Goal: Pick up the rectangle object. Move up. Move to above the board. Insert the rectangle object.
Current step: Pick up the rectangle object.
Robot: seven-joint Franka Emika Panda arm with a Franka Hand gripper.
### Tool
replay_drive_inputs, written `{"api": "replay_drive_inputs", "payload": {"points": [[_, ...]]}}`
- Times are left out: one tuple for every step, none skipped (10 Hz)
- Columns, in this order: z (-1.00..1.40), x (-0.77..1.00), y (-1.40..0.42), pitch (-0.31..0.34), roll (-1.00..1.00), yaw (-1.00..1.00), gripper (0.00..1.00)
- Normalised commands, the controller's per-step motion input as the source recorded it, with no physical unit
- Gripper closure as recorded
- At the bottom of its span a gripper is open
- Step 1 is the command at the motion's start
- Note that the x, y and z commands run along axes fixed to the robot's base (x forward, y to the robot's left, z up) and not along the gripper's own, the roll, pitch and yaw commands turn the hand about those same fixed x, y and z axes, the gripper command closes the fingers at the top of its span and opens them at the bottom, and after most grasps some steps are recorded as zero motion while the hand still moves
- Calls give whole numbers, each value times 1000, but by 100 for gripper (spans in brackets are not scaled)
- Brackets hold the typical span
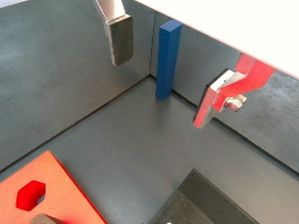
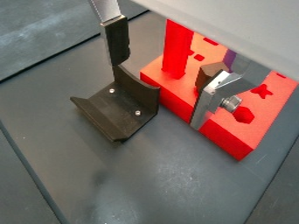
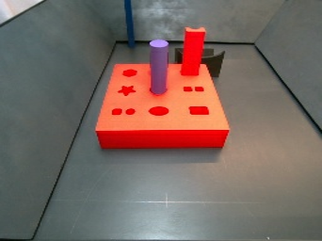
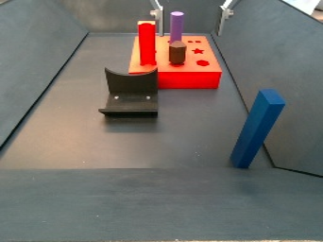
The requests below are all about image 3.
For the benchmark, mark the red peg board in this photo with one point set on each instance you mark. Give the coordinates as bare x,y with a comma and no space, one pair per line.
184,118

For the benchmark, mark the purple cylinder peg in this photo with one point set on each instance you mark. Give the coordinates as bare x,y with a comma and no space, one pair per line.
158,65

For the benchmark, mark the dark grey curved block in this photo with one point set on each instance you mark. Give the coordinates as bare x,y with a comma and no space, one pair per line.
211,60

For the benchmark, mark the red notched block peg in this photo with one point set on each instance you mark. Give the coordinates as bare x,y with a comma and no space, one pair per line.
193,50

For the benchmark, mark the blue rectangular peg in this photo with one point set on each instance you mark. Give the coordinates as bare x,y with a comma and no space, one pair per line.
130,23

